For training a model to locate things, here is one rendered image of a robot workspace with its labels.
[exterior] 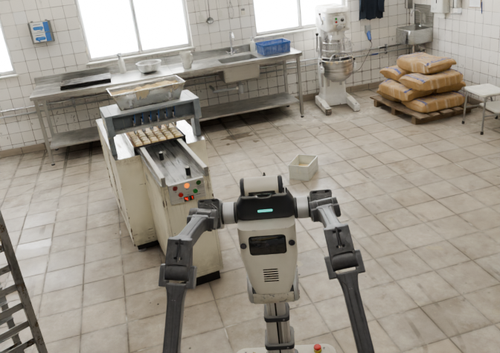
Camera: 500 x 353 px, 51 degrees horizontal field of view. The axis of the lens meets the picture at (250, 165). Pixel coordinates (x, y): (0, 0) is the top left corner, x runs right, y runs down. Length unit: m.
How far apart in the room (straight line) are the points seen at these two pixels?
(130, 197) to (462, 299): 2.47
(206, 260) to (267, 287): 1.61
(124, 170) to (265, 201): 2.16
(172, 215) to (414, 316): 1.65
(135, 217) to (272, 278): 2.24
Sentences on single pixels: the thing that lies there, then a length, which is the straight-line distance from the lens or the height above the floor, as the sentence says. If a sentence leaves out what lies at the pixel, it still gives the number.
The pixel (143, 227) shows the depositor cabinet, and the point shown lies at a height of 0.23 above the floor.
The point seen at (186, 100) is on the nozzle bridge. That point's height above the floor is 1.18.
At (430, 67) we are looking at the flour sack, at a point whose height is 0.64.
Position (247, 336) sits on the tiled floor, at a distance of 3.36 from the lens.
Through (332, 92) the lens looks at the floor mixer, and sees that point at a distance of 7.48.
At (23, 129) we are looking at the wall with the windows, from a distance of 7.53.
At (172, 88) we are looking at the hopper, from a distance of 4.01.
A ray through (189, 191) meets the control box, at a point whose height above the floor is 0.76.
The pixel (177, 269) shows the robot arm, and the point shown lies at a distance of 1.62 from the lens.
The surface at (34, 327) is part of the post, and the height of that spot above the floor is 0.86.
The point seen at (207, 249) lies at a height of 0.29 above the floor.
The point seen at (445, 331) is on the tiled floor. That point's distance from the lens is 3.39.
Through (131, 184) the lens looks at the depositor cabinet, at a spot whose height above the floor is 0.62.
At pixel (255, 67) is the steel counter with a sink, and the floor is 0.76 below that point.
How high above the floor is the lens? 2.17
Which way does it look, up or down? 22 degrees down
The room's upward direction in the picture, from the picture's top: 7 degrees counter-clockwise
